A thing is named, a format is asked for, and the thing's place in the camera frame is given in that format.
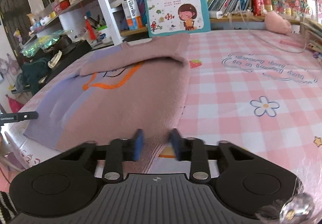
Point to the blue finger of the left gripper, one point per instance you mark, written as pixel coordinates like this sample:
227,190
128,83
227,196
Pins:
17,117

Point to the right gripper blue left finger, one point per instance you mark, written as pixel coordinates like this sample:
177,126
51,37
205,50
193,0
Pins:
120,151

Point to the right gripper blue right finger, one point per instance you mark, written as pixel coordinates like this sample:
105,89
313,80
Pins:
194,151

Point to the purple and pink sweater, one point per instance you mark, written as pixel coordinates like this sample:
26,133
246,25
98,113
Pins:
116,92

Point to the dark green garment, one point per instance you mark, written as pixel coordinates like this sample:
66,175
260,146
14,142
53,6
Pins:
32,73

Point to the cream wrist watch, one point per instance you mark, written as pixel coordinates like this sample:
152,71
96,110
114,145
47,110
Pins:
54,61

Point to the iridescent green wrapping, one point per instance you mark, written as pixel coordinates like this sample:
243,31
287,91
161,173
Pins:
31,48

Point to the black box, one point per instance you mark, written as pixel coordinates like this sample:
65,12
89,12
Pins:
70,54

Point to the black leather shoe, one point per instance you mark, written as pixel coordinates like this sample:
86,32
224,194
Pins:
64,44

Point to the white tub green lid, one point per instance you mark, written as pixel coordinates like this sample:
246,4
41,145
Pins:
103,34

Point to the red tassel ornament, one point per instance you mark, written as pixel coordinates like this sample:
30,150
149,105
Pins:
90,29

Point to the red round jar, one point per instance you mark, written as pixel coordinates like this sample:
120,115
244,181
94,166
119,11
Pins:
64,4

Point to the white power adapter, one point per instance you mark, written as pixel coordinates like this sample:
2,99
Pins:
215,14

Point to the white orange medicine box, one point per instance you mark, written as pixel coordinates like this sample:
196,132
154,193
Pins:
132,14

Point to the children's picture book teal border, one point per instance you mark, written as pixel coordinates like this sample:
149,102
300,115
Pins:
168,17

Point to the pink pen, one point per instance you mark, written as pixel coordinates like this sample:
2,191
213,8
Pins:
292,43

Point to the pink plush toy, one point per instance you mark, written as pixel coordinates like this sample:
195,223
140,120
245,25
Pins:
277,24

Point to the colourful paper stars jar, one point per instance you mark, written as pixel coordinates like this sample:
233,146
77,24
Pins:
294,8

